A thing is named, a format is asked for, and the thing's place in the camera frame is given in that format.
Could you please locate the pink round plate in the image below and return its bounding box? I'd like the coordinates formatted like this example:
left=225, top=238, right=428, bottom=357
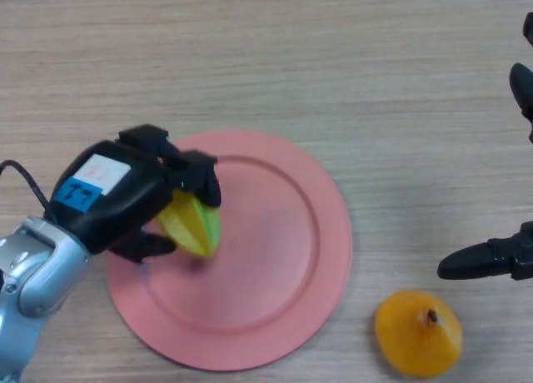
left=105, top=128, right=354, bottom=372

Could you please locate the orange pear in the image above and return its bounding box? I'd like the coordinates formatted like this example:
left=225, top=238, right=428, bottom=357
left=374, top=289, right=464, bottom=378

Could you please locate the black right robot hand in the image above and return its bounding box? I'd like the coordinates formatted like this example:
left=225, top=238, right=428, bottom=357
left=436, top=11, right=533, bottom=281

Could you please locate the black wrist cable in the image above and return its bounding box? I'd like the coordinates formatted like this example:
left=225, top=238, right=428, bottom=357
left=0, top=160, right=53, bottom=217

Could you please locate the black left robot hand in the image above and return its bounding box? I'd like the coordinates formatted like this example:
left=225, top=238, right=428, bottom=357
left=43, top=124, right=222, bottom=264

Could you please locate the yellow green starfruit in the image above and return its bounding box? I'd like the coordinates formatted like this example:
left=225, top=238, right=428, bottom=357
left=156, top=190, right=222, bottom=259

